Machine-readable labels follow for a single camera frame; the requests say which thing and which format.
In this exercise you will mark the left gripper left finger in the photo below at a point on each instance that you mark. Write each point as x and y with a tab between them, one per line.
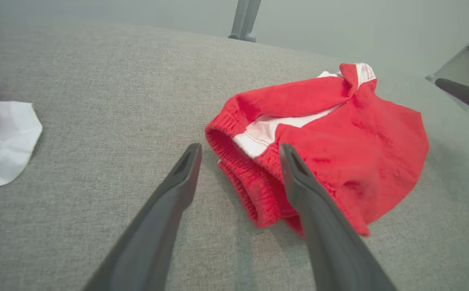
153	234

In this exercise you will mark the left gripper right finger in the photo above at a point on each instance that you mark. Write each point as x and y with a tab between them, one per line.
331	242

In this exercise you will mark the red shorts with white stripe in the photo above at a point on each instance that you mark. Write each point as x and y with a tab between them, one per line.
359	153

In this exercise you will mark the red jersey with white lining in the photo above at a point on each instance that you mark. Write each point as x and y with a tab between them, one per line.
4	141

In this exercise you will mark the grey metal post with bracket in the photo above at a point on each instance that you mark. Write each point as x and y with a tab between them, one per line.
242	16

